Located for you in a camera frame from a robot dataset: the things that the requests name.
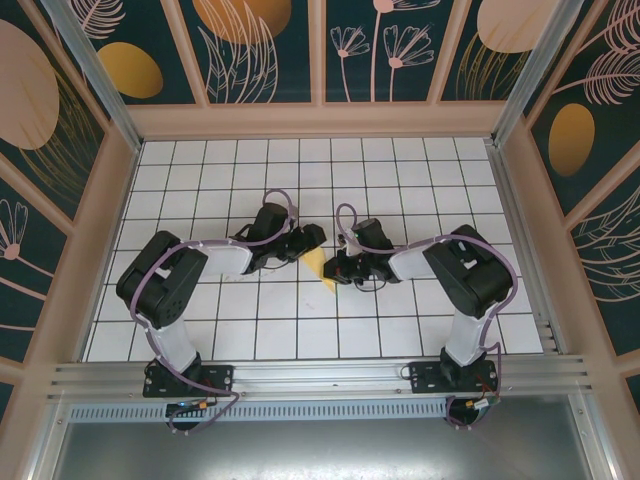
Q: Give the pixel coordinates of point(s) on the yellow cloth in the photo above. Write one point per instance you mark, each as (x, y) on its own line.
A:
(314, 260)

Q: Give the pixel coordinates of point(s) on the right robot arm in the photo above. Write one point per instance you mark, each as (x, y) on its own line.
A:
(470, 275)

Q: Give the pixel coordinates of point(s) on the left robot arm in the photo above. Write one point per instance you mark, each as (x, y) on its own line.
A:
(160, 285)

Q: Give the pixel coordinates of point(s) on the grey sheet metal panel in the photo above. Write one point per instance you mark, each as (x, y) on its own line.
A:
(320, 450)

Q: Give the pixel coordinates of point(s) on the small circuit board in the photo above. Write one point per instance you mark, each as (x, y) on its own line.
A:
(482, 404)
(192, 406)

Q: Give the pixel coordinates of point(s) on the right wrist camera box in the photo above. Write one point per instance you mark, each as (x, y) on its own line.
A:
(345, 241)

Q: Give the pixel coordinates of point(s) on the aluminium grooved cross rail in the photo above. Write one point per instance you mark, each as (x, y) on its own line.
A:
(320, 375)

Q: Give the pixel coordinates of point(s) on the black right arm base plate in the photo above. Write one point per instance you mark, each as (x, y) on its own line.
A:
(425, 377)

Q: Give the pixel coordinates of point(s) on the aluminium table side rail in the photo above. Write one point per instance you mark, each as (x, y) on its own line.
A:
(525, 250)

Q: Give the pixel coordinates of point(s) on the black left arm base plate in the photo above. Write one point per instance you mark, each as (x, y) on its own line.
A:
(220, 380)

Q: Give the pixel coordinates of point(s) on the wall panel orange circle leaves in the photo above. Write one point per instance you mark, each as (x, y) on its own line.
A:
(245, 50)

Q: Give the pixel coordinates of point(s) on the wall panel with two flowers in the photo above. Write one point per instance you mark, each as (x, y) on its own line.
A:
(380, 50)

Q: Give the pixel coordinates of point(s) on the wall panel with orange oval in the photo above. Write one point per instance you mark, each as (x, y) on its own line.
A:
(135, 70)

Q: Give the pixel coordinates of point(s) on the aluminium corner post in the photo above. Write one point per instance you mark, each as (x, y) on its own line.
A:
(100, 85)
(530, 70)

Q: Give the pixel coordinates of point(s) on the wall panel with pale circle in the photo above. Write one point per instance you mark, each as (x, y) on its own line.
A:
(490, 45)

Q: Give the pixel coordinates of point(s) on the wall panel with fern leaves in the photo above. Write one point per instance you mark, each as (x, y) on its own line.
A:
(610, 270)

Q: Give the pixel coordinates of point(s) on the wall panel oval and fern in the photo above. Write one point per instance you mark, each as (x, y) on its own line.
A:
(590, 115)

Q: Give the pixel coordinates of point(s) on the wall panel with single flower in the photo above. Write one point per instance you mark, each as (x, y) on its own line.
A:
(25, 260)

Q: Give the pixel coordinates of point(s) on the wall panel large pale disc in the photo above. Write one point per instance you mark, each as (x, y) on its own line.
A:
(30, 100)

